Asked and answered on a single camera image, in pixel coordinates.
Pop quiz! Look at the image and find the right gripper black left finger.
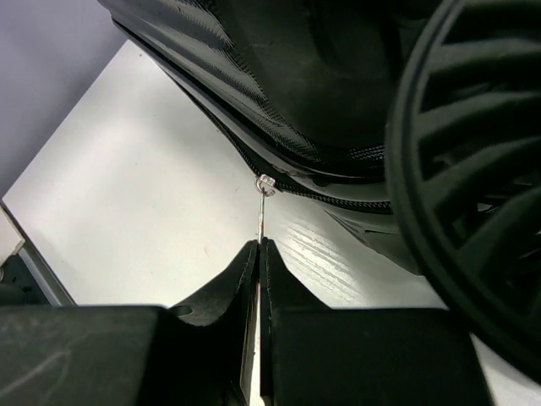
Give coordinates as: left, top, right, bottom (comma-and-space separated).
1, 241, 259, 405

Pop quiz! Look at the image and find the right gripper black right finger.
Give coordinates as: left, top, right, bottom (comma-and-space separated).
259, 239, 493, 405

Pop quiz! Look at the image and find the silver zipper pull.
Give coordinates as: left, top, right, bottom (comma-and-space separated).
254, 174, 276, 244

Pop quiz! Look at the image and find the black hard-shell suitcase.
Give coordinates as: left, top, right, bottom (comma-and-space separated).
103, 1, 540, 381

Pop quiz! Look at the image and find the aluminium mounting rail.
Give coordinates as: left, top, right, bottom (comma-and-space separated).
1, 202, 77, 307

